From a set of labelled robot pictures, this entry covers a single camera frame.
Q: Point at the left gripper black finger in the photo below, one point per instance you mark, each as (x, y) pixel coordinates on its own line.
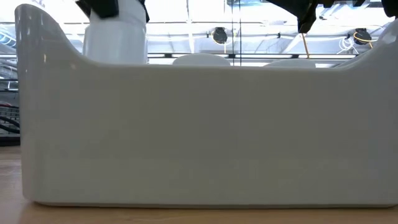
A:
(145, 11)
(99, 8)

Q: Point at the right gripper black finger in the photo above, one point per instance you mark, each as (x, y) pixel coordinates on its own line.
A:
(391, 7)
(306, 12)

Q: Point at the white pill bottle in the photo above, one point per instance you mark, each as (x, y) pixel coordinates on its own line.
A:
(118, 40)
(202, 59)

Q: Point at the grey plastic basket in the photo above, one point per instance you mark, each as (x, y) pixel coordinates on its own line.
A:
(199, 140)

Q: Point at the wooden chopstick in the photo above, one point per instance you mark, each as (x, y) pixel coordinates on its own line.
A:
(305, 46)

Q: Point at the black round floor puck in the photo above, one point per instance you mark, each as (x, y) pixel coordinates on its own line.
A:
(219, 35)
(362, 35)

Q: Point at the thin dark vertical pole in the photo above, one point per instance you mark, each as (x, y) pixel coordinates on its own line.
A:
(240, 31)

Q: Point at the black aluminium table frame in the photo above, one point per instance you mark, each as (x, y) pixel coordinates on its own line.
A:
(9, 140)

